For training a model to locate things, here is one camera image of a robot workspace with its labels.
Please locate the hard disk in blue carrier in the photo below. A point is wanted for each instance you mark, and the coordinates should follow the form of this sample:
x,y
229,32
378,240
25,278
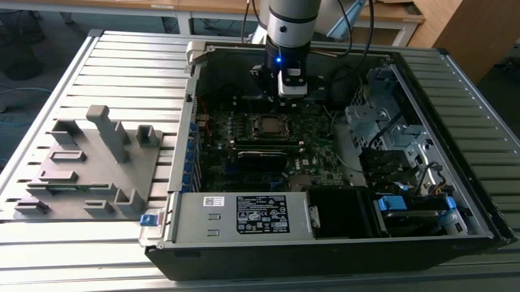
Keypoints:
x,y
391,203

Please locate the black PC case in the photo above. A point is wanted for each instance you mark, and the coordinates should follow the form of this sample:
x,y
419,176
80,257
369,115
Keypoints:
x,y
324,261

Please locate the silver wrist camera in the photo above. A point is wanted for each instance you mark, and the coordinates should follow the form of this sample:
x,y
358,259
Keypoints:
x,y
291,89

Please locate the metal drive cage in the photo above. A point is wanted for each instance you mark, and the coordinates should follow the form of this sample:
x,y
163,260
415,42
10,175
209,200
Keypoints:
x,y
361,118

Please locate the wooden cabinet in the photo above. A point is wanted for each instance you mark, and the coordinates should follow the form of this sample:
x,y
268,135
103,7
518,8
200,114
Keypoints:
x,y
478,36

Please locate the grey plastic bracket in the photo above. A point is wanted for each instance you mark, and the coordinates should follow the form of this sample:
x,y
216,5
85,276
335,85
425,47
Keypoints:
x,y
344,146

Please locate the black graphics card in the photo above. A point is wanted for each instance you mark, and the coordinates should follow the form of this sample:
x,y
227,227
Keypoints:
x,y
262,161

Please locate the grey power supply unit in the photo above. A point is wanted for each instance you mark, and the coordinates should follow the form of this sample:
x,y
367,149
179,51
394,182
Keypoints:
x,y
195,219

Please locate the black expansion slot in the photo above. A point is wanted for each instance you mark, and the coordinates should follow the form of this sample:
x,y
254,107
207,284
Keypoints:
x,y
263,142

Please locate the green RAM stick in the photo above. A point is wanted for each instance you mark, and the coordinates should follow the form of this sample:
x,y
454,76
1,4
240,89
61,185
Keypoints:
x,y
80,188

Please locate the CPU socket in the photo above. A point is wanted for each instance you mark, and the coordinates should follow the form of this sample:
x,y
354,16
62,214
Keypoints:
x,y
270,137

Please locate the blue plastic latch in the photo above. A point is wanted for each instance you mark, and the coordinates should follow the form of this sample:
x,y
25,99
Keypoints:
x,y
147,221

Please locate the grey parts rack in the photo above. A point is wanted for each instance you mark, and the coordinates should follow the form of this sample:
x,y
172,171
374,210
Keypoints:
x,y
101,170

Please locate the green motherboard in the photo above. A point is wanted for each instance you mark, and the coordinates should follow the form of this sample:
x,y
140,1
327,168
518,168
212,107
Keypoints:
x,y
320,158

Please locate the black waste bin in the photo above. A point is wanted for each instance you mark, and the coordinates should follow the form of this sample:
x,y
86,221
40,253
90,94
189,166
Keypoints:
x,y
20,45

